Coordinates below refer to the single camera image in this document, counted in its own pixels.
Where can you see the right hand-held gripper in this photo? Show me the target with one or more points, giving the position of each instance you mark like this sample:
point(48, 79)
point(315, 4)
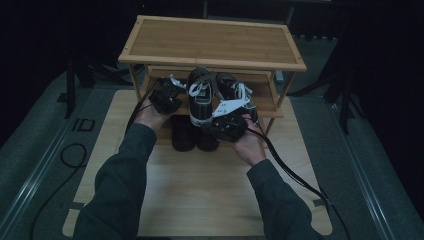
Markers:
point(228, 126)

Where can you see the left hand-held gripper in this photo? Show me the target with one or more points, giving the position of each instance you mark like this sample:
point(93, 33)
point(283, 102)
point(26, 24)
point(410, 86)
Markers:
point(166, 98)

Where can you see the black shoe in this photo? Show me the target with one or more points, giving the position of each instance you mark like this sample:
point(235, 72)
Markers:
point(182, 136)
point(206, 141)

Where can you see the black white sneaker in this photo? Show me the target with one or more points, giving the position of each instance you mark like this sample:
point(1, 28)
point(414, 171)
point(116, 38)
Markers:
point(228, 86)
point(201, 106)

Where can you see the wooden shoe rack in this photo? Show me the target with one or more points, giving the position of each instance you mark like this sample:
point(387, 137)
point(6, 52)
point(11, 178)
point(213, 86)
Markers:
point(213, 41)

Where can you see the person's left hand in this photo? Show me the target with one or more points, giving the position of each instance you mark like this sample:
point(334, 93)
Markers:
point(150, 118)

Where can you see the person's right hand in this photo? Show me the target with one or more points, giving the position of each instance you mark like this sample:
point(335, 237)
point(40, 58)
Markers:
point(253, 146)

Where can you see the black metal stand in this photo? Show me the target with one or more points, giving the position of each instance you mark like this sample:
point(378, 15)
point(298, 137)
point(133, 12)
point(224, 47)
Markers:
point(70, 93)
point(345, 110)

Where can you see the metal floor rail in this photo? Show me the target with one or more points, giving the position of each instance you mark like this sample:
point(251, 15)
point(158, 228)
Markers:
point(36, 170)
point(363, 173)

